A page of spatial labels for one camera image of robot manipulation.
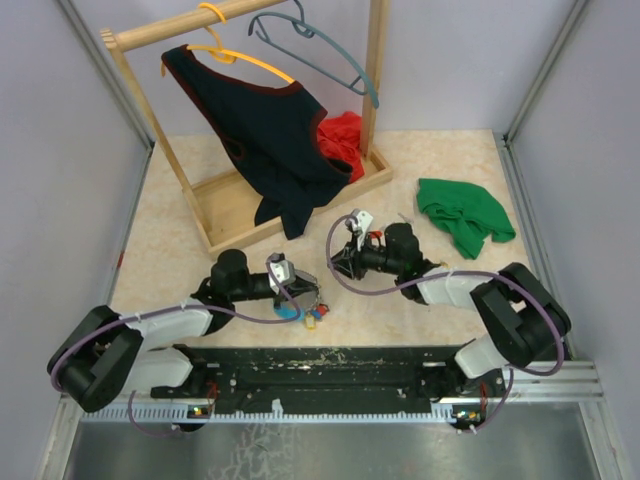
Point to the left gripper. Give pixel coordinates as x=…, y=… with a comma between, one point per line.
x=291, y=290

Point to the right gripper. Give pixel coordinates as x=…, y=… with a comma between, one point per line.
x=350, y=262

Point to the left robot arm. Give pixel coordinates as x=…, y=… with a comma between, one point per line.
x=109, y=354

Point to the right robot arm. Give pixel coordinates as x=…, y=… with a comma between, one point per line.
x=522, y=319

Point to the yellow tag on disc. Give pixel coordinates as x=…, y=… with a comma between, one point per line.
x=310, y=322

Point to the key with green tag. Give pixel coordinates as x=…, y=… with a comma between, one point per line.
x=405, y=218

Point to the wooden clothes rack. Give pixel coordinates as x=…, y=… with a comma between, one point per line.
x=224, y=205

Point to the red cloth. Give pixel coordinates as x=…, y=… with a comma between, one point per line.
x=339, y=138

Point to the green cloth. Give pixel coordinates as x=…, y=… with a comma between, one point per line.
x=467, y=212

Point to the navy tank top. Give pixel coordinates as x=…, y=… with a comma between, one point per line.
x=270, y=136

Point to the blue-grey hanger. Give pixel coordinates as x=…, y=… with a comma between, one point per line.
x=292, y=35

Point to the yellow hanger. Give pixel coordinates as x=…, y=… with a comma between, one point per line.
x=225, y=56

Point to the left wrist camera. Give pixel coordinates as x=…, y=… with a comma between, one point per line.
x=280, y=271

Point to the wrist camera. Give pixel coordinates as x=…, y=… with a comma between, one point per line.
x=359, y=222
x=280, y=271

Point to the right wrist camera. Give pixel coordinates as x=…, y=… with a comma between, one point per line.
x=359, y=222

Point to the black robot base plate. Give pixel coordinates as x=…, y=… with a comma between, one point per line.
x=330, y=380

